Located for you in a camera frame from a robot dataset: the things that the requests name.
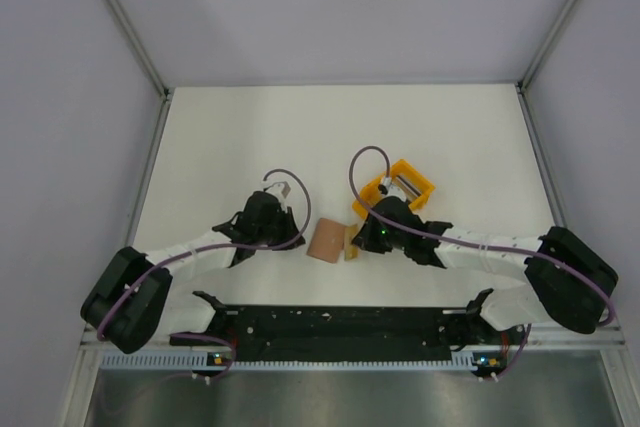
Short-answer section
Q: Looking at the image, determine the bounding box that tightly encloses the tan leather card holder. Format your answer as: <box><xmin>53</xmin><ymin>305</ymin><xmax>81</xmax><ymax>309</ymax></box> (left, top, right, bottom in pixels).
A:
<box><xmin>306</xmin><ymin>218</ymin><xmax>346</xmax><ymax>264</ymax></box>

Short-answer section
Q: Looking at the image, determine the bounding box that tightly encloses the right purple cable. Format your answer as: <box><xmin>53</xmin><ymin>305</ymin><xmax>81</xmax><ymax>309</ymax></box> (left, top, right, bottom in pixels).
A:
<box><xmin>348</xmin><ymin>146</ymin><xmax>617</xmax><ymax>328</ymax></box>

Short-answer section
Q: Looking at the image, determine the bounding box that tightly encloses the yellow plastic bin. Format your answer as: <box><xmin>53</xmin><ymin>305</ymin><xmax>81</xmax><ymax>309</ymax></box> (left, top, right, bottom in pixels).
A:
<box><xmin>359</xmin><ymin>159</ymin><xmax>436</xmax><ymax>213</ymax></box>

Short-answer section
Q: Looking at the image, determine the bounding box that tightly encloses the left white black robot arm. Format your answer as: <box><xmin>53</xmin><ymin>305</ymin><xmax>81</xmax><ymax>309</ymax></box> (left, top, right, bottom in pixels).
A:
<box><xmin>80</xmin><ymin>182</ymin><xmax>305</xmax><ymax>354</ymax></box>

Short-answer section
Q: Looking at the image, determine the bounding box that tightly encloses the purple cable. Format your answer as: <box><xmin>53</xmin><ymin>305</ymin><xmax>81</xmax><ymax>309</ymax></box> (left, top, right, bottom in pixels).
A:
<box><xmin>96</xmin><ymin>169</ymin><xmax>315</xmax><ymax>343</ymax></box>
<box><xmin>348</xmin><ymin>146</ymin><xmax>617</xmax><ymax>328</ymax></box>

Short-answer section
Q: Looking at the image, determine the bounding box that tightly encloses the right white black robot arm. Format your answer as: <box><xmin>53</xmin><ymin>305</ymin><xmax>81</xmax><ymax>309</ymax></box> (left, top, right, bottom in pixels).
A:
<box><xmin>352</xmin><ymin>195</ymin><xmax>619</xmax><ymax>343</ymax></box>

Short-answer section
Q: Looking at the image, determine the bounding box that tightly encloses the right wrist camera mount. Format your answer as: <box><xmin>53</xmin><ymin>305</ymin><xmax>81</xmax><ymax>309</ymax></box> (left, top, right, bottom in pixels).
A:
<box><xmin>378</xmin><ymin>176</ymin><xmax>393</xmax><ymax>196</ymax></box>

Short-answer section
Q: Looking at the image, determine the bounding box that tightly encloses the stack of striped cards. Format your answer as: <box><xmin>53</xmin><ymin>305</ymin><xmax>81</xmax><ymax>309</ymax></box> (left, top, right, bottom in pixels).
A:
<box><xmin>394</xmin><ymin>175</ymin><xmax>423</xmax><ymax>201</ymax></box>

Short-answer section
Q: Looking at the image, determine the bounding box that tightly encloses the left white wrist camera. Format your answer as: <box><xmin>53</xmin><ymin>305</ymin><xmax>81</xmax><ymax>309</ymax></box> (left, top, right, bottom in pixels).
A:
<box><xmin>261</xmin><ymin>180</ymin><xmax>291</xmax><ymax>204</ymax></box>

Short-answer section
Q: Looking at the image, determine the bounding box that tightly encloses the white slotted cable duct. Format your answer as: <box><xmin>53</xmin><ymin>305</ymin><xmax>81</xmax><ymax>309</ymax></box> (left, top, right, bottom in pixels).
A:
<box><xmin>102</xmin><ymin>349</ymin><xmax>481</xmax><ymax>373</ymax></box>

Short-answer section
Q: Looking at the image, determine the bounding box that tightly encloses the gold credit card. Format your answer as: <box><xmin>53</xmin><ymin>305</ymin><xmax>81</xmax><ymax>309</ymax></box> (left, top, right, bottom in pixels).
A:
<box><xmin>343</xmin><ymin>224</ymin><xmax>360</xmax><ymax>262</ymax></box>

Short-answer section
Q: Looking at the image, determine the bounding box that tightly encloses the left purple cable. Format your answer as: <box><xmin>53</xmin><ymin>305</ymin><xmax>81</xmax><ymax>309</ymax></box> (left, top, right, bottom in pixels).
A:
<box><xmin>96</xmin><ymin>169</ymin><xmax>315</xmax><ymax>343</ymax></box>

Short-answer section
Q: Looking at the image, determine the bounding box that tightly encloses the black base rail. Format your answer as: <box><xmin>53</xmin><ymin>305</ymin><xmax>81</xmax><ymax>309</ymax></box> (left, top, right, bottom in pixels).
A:
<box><xmin>169</xmin><ymin>302</ymin><xmax>526</xmax><ymax>363</ymax></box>

